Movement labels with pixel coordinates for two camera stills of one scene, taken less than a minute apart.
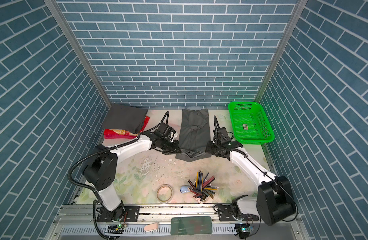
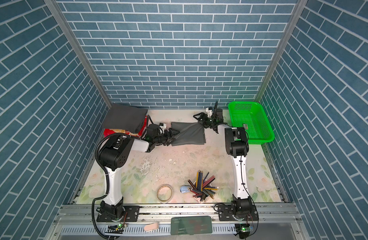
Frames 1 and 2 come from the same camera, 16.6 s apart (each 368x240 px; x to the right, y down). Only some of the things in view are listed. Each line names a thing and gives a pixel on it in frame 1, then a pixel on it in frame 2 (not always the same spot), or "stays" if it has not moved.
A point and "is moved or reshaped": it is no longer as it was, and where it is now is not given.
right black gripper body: (213, 148) to (208, 122)
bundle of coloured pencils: (201, 188) stays
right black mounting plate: (228, 213) stays
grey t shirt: (194, 140) is moved or reshaped
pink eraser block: (151, 227) stays
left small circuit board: (115, 229) stays
